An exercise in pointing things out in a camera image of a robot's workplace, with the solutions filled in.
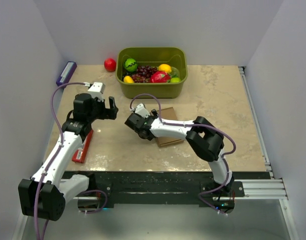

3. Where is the red apple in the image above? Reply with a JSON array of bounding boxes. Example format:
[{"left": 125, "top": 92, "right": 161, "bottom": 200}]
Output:
[{"left": 104, "top": 58, "right": 117, "bottom": 72}]

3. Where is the purple cable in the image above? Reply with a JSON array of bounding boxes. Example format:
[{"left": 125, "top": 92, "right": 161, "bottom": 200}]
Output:
[
  {"left": 129, "top": 93, "right": 237, "bottom": 216},
  {"left": 33, "top": 81, "right": 109, "bottom": 240}
]

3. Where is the green plastic bin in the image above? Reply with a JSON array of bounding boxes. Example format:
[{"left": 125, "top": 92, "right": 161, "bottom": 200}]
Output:
[{"left": 115, "top": 47, "right": 188, "bottom": 99}]

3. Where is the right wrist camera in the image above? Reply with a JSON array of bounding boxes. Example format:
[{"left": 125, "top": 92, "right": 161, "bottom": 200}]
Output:
[{"left": 130, "top": 103, "right": 151, "bottom": 119}]

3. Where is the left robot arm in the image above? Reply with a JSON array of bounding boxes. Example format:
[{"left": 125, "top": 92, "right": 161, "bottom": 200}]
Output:
[{"left": 18, "top": 93, "right": 119, "bottom": 221}]

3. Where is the purple flat box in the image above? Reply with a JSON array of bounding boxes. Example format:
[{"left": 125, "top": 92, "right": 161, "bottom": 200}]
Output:
[{"left": 55, "top": 61, "right": 77, "bottom": 87}]

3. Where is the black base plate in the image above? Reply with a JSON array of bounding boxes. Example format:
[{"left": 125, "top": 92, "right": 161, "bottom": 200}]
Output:
[{"left": 79, "top": 171, "right": 270, "bottom": 212}]

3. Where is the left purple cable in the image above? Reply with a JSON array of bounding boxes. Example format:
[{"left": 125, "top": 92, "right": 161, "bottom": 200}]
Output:
[{"left": 33, "top": 81, "right": 109, "bottom": 240}]

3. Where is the brown cardboard box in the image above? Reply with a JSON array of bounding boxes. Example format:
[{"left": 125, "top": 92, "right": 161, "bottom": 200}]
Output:
[{"left": 152, "top": 107, "right": 184, "bottom": 148}]

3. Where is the green striped ball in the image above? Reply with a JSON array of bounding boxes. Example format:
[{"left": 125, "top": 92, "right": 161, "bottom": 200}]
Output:
[{"left": 123, "top": 58, "right": 138, "bottom": 73}]

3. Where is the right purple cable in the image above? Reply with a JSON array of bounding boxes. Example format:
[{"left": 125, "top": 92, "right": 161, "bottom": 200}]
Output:
[{"left": 129, "top": 93, "right": 237, "bottom": 216}]

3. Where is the green lime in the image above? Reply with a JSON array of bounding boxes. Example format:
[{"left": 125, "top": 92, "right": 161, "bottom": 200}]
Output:
[{"left": 170, "top": 77, "right": 181, "bottom": 83}]

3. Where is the yellow lemon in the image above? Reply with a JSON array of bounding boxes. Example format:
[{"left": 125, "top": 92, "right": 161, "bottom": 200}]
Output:
[{"left": 158, "top": 63, "right": 172, "bottom": 74}]

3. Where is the small yellow fruit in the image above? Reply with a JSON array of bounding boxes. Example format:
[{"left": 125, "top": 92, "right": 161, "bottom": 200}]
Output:
[{"left": 123, "top": 75, "right": 134, "bottom": 84}]

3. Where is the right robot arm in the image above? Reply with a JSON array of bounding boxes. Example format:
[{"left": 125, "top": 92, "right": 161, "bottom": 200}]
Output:
[{"left": 124, "top": 113, "right": 237, "bottom": 197}]

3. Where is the red flat box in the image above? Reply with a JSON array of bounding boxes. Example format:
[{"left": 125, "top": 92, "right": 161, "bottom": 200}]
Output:
[{"left": 71, "top": 130, "right": 94, "bottom": 164}]

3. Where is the red dragon fruit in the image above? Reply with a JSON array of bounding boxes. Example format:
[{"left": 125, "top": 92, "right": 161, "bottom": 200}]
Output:
[{"left": 150, "top": 71, "right": 171, "bottom": 83}]

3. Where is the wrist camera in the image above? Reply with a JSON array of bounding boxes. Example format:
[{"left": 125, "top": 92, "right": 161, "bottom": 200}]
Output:
[
  {"left": 130, "top": 103, "right": 151, "bottom": 119},
  {"left": 84, "top": 82, "right": 106, "bottom": 102}
]

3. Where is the purple grape bunch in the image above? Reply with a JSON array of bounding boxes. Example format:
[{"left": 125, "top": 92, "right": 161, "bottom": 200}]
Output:
[{"left": 130, "top": 65, "right": 158, "bottom": 83}]

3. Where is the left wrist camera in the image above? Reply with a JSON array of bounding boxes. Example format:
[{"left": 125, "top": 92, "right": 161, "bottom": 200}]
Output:
[{"left": 84, "top": 82, "right": 106, "bottom": 102}]

